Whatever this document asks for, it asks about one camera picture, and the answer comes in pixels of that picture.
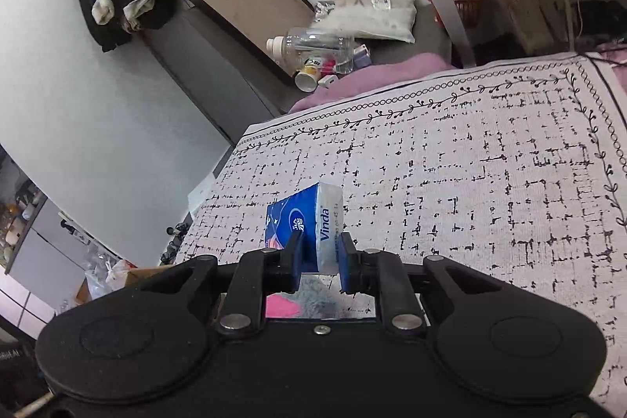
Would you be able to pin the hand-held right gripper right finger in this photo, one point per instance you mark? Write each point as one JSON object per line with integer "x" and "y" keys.
{"x": 347, "y": 268}

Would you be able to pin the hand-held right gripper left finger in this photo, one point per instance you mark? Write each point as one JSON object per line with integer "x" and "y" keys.
{"x": 295, "y": 257}

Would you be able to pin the blue tissue pack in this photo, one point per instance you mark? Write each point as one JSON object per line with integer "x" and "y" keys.
{"x": 306, "y": 232}

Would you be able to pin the pink fluffy object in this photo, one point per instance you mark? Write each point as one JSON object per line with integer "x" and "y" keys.
{"x": 303, "y": 298}

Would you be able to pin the white black-patterned blanket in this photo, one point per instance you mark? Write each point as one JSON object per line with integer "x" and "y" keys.
{"x": 441, "y": 183}

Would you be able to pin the cardboard box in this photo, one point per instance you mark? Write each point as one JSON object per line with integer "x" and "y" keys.
{"x": 127, "y": 278}

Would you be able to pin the white charger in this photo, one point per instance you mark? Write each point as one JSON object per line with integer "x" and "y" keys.
{"x": 329, "y": 80}

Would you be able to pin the white paper cup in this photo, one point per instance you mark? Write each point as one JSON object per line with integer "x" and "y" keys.
{"x": 309, "y": 77}

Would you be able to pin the white plastic bag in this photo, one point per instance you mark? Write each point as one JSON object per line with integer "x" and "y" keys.
{"x": 105, "y": 273}

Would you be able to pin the pink blanket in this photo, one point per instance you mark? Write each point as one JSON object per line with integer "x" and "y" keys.
{"x": 377, "y": 77}

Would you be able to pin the clear plastic bottle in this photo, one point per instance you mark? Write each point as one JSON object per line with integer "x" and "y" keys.
{"x": 313, "y": 48}

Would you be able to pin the brown framed board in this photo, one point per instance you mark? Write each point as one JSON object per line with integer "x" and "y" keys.
{"x": 247, "y": 6}

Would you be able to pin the grey cabinet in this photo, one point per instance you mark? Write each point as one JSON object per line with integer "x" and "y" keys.
{"x": 39, "y": 251}

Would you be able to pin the white pillow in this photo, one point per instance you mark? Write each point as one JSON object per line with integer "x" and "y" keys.
{"x": 374, "y": 11}

